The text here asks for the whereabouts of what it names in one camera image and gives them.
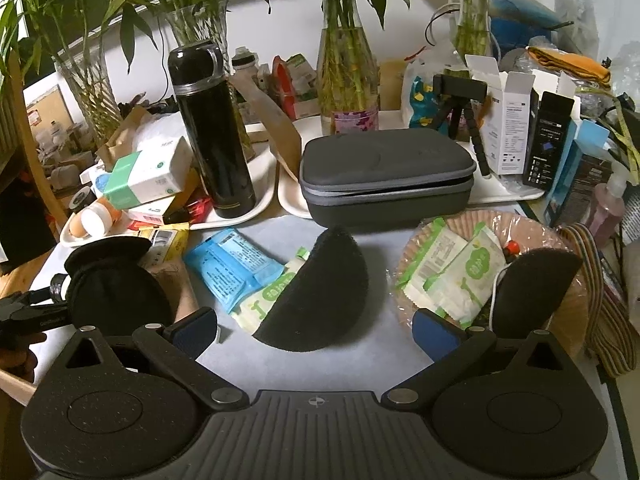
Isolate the yellow measuring tape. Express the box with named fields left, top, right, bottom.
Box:
left=614, top=94, right=640, bottom=187

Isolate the bamboo in glass bottle vase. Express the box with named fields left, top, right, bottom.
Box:
left=270, top=0, right=441, bottom=137

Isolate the grey zip case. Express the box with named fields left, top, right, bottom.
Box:
left=298, top=127, right=479, bottom=229

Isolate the orange cloth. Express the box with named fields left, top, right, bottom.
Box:
left=527, top=45, right=614, bottom=87

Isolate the white open carton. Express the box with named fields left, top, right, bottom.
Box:
left=464, top=54, right=540, bottom=177

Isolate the red packet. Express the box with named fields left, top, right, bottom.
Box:
left=186, top=196, right=214, bottom=222

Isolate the black carton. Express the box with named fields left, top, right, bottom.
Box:
left=521, top=91, right=577, bottom=192

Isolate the black mini tripod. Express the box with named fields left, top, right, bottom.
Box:
left=430, top=73, right=494, bottom=182

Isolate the translucent sports bottle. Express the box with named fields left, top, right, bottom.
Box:
left=231, top=46, right=262, bottom=87

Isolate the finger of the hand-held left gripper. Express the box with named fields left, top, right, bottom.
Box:
left=0, top=274, right=72, bottom=314
left=0, top=307, right=72, bottom=349

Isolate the blue carton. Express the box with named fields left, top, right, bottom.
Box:
left=541, top=121, right=614, bottom=227

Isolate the white bag blue yellow print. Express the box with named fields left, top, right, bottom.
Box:
left=401, top=49, right=469, bottom=129

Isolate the clear plastic bag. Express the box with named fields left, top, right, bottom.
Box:
left=554, top=0, right=602, bottom=56

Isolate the crumpled brown paper bag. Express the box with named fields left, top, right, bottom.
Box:
left=96, top=105, right=153, bottom=172

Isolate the black half-round foam pad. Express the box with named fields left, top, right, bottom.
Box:
left=251, top=226, right=369, bottom=352

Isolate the white cable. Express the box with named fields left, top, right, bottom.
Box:
left=486, top=262, right=512, bottom=332

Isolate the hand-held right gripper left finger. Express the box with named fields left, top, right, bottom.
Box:
left=64, top=307, right=251, bottom=411

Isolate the black thermos flask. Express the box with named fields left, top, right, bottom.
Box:
left=167, top=44, right=257, bottom=220

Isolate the blue white packet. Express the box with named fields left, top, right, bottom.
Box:
left=91, top=171, right=117, bottom=197

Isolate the green white wipes packet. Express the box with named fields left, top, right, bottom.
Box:
left=395, top=216, right=470, bottom=293
left=404, top=224, right=508, bottom=326
left=231, top=246, right=312, bottom=334

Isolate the black tape roll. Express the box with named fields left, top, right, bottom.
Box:
left=69, top=186, right=97, bottom=212

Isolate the white plastic bag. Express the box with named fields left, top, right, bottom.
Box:
left=134, top=111, right=192, bottom=157

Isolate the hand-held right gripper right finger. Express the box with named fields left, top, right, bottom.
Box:
left=382, top=308, right=576, bottom=409

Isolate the black round pouch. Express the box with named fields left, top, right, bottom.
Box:
left=64, top=236, right=176, bottom=333

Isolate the white red flat box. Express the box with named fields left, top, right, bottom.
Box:
left=124, top=194, right=177, bottom=227

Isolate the white tray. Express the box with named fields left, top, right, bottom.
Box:
left=277, top=114, right=547, bottom=219
left=59, top=145, right=279, bottom=247

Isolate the yellow packet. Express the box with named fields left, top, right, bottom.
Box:
left=136, top=226, right=191, bottom=264

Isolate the bamboo in slim glass vase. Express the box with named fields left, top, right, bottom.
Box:
left=440, top=0, right=546, bottom=60

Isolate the red white package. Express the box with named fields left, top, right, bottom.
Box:
left=271, top=54, right=319, bottom=117

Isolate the striped woven strap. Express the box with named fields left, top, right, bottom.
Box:
left=556, top=221, right=635, bottom=379

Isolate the brown paper pouch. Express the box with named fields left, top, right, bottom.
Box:
left=145, top=259, right=201, bottom=322

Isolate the woven basket tray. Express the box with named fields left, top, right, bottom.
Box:
left=389, top=211, right=590, bottom=358

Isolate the white orange jar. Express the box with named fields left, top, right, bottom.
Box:
left=80, top=196, right=124, bottom=239

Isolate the blue wipes packet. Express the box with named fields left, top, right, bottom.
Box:
left=184, top=227, right=287, bottom=317

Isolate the bamboo in ribbed glass vase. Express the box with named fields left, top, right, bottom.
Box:
left=0, top=0, right=151, bottom=147
left=95, top=0, right=291, bottom=161

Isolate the wooden chair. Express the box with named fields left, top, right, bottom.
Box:
left=0, top=45, right=72, bottom=233

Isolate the smooth brown paper bag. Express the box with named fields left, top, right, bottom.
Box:
left=234, top=74, right=304, bottom=182

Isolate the pink pump bottle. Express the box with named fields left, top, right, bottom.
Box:
left=581, top=164, right=629, bottom=247

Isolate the green white carton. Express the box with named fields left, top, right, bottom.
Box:
left=102, top=136, right=194, bottom=211

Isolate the black wall screen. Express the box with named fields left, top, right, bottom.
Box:
left=20, top=0, right=171, bottom=86

